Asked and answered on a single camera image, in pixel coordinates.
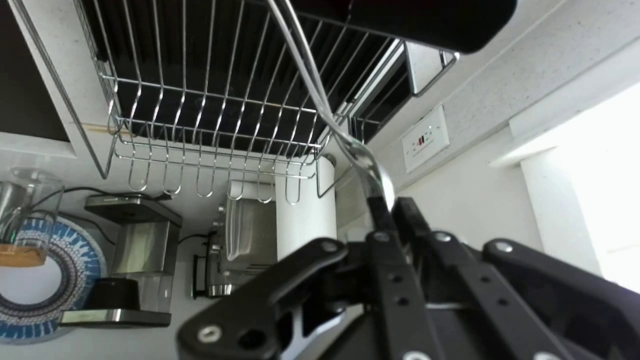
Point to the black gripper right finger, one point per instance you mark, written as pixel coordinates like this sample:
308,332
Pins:
533,303

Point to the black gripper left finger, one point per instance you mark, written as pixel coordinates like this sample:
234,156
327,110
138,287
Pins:
256,321

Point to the silver metal spoon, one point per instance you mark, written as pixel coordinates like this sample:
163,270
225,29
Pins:
373,177

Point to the black dish drying rack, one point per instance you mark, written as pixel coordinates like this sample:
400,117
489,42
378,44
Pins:
207,91

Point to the white paper towel roll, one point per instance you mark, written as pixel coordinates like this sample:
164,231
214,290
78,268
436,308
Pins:
305,205

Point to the blue patterned plate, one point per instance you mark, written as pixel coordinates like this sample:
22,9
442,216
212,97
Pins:
34,298

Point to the white wall outlet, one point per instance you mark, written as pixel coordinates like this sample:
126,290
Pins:
424,138

